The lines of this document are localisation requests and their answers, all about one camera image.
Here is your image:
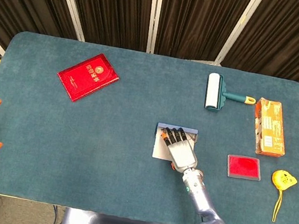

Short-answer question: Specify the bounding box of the orange cardboard carton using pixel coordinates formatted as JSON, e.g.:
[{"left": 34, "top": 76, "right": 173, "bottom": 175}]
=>
[{"left": 247, "top": 96, "right": 295, "bottom": 160}]

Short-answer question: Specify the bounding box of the blue felt table cover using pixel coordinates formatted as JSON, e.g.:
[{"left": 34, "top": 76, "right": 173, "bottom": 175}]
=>
[{"left": 0, "top": 26, "right": 299, "bottom": 224}]

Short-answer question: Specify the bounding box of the red certificate book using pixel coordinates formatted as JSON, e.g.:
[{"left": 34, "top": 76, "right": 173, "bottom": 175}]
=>
[{"left": 52, "top": 46, "right": 124, "bottom": 110}]

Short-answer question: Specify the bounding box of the white and blue notepad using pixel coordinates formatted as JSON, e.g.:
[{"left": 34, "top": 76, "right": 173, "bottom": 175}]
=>
[{"left": 151, "top": 122, "right": 200, "bottom": 166}]

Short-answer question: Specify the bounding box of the yellow tape measure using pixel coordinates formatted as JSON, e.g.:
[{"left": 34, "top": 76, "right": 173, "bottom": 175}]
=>
[{"left": 264, "top": 167, "right": 299, "bottom": 224}]

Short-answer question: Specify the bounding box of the red ink pad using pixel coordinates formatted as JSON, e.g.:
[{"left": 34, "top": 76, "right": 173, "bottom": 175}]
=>
[{"left": 223, "top": 153, "right": 265, "bottom": 183}]

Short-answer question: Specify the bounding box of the teal white lint roller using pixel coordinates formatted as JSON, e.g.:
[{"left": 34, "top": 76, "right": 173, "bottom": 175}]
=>
[{"left": 202, "top": 71, "right": 260, "bottom": 118}]

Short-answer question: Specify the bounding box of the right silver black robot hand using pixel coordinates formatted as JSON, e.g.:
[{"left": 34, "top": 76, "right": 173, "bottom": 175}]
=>
[{"left": 154, "top": 123, "right": 203, "bottom": 175}]

